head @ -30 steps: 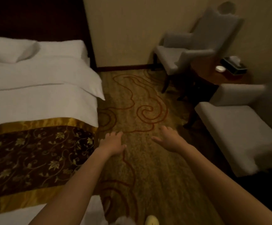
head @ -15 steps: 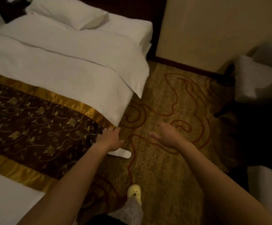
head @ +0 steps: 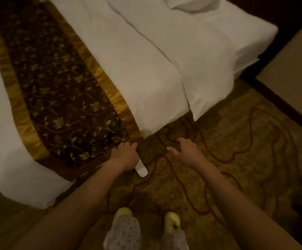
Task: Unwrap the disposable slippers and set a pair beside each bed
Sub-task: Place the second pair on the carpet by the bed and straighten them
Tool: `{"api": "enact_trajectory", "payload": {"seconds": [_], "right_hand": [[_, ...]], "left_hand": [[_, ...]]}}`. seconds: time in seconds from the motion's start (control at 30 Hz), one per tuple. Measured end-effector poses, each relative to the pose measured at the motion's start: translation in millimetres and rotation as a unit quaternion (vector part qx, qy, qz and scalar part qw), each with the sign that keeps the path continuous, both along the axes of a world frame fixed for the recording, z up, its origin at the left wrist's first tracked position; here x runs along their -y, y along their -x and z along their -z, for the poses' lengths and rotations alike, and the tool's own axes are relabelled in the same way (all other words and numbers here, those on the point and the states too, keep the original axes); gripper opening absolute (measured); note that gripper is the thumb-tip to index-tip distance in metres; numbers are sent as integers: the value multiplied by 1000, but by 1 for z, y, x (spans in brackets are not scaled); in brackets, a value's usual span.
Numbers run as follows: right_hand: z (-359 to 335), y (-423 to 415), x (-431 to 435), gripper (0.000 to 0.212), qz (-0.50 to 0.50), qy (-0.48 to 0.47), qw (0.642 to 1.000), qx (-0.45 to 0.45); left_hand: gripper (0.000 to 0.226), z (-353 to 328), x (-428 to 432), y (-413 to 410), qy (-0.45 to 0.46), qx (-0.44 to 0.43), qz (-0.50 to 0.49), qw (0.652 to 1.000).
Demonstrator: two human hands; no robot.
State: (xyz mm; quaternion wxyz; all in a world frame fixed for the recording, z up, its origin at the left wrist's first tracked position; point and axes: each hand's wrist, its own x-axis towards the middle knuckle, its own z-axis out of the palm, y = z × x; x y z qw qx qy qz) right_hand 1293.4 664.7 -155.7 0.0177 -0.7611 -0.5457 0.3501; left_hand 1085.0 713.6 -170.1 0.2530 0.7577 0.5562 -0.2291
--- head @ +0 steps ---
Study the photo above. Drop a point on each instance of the person's right forearm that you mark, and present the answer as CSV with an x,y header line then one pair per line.
x,y
244,218

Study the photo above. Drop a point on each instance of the white bed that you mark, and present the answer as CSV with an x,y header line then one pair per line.
x,y
153,62

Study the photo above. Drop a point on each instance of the dark wooden headboard panel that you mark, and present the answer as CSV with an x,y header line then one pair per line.
x,y
284,7

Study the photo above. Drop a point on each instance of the person's yellow shoe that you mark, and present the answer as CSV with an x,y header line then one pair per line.
x,y
171,221
122,214

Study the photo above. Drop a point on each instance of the white slipper grey trim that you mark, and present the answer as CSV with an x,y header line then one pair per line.
x,y
142,171

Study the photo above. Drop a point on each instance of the person's left forearm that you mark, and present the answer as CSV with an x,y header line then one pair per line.
x,y
70,218

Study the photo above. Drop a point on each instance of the person's right hand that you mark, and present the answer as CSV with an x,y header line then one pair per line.
x,y
190,156

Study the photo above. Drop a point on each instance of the person's left hand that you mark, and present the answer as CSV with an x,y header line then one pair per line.
x,y
126,157

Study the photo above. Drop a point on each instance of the person's left yellow shoe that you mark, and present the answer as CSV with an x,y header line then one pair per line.
x,y
122,214

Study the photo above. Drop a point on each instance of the white pillow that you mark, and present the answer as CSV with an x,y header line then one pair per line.
x,y
192,3

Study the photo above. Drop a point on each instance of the person's right yellow shoe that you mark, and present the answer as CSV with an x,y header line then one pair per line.
x,y
171,221

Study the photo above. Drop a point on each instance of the white patterned trousers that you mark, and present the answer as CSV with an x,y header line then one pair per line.
x,y
125,236

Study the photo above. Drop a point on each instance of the brown gold floral bed runner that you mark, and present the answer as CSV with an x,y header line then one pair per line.
x,y
62,88

